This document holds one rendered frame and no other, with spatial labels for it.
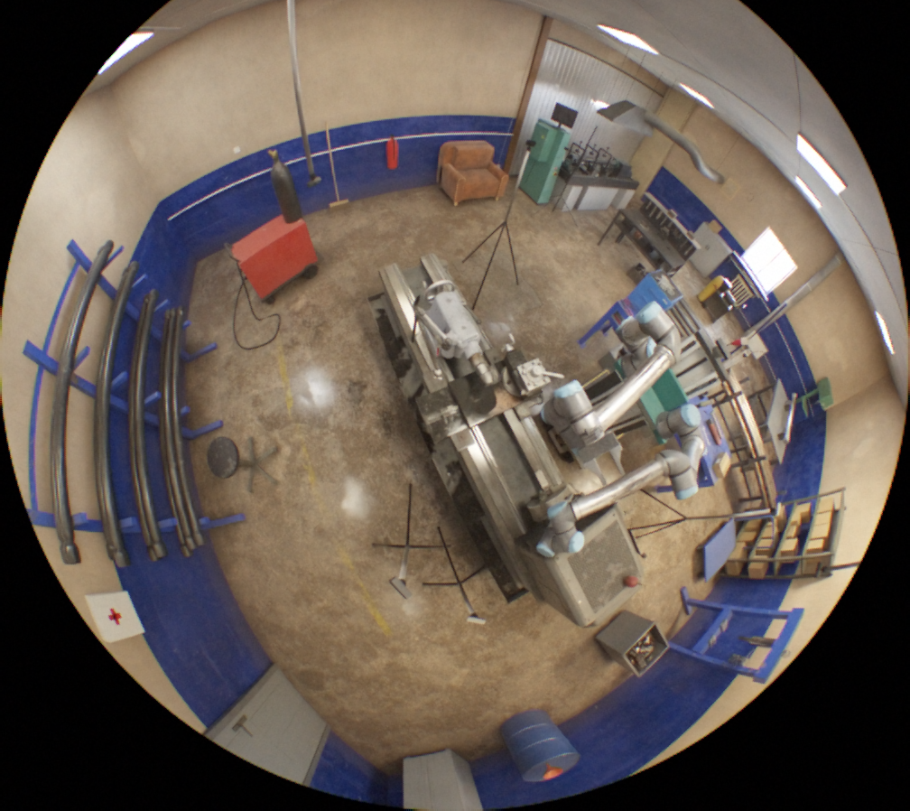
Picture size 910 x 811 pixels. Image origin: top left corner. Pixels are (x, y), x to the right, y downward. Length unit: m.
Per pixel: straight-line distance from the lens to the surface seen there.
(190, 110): 4.40
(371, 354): 2.90
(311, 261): 3.62
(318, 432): 2.78
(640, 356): 1.81
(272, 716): 3.56
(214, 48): 4.29
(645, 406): 1.97
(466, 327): 1.69
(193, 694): 3.01
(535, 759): 3.66
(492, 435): 1.95
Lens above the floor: 2.58
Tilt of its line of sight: 63 degrees down
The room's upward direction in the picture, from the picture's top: 16 degrees clockwise
